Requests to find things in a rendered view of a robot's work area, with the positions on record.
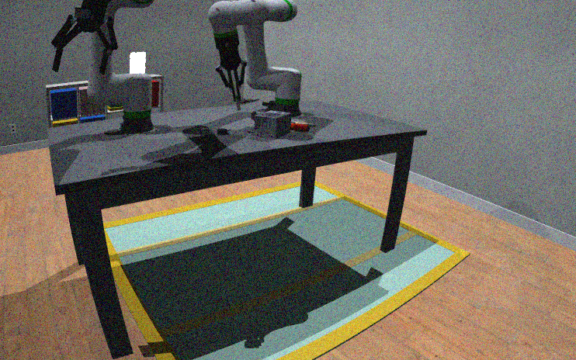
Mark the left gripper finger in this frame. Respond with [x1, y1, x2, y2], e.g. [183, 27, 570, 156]
[233, 61, 247, 101]
[216, 64, 236, 102]

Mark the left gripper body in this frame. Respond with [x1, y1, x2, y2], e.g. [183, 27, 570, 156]
[219, 46, 241, 70]

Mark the red screwdriver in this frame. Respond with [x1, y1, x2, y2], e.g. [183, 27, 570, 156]
[290, 123, 309, 131]

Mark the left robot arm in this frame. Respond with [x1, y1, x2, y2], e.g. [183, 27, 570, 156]
[208, 0, 302, 116]

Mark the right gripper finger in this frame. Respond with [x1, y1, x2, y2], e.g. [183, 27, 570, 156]
[90, 16, 118, 74]
[51, 15, 87, 72]

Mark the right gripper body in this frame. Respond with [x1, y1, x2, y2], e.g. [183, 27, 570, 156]
[79, 0, 109, 33]

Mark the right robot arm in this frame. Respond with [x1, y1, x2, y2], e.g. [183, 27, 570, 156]
[74, 0, 154, 133]

